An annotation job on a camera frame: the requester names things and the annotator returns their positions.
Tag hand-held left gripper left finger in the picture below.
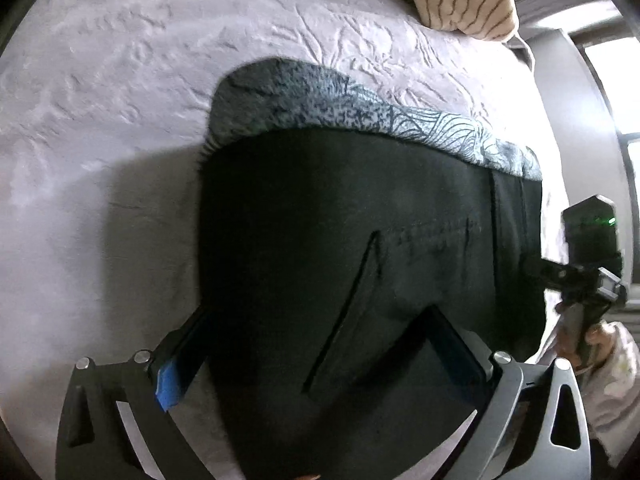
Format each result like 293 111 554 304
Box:
55 306 217 480

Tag black pants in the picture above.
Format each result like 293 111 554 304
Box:
197 57 547 480

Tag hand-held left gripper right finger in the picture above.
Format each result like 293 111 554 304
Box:
406 304 592 480

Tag person's right hand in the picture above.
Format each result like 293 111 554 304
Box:
554 300 618 373

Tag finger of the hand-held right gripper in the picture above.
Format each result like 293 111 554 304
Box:
519 254 551 288

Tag window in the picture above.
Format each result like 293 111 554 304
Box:
570 30 640 311

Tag lilac plush blanket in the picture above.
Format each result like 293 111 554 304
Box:
0 0 571 480

